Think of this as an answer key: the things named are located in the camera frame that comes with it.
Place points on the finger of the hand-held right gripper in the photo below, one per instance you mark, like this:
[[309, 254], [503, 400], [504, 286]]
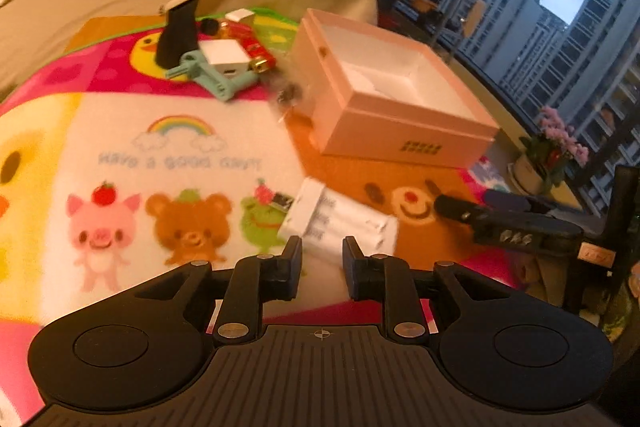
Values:
[[455, 207]]

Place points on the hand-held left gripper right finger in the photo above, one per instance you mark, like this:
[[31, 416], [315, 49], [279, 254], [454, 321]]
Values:
[[350, 263]]

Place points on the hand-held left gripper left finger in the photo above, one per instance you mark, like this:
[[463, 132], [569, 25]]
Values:
[[295, 263]]

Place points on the white battery charger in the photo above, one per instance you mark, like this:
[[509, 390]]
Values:
[[340, 219]]

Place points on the pink cardboard box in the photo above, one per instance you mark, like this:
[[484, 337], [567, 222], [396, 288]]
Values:
[[390, 97]]

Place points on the teal hand crank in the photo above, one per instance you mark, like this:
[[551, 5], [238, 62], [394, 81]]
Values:
[[215, 77]]

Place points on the white cube power adapter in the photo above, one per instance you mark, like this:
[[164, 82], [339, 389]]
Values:
[[226, 56]]

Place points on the black phone stand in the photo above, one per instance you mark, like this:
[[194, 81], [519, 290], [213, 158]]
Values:
[[176, 37]]

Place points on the small black usb adapter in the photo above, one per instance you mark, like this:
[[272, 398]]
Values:
[[281, 201]]

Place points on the potted pink flower plant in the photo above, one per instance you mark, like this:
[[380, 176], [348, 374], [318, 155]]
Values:
[[555, 142]]

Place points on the cartoon printed blanket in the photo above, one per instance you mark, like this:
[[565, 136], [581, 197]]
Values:
[[150, 157]]

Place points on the small black cap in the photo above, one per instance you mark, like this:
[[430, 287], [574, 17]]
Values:
[[210, 26]]

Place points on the small white cube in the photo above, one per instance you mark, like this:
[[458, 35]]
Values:
[[240, 17]]

